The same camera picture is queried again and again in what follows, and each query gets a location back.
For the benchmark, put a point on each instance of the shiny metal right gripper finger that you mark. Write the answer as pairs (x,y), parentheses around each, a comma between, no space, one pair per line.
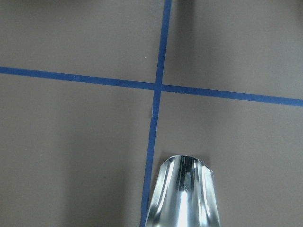
(184,195)

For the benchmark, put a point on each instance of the blue tape grid lines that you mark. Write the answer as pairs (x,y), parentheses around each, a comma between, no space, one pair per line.
(157,87)

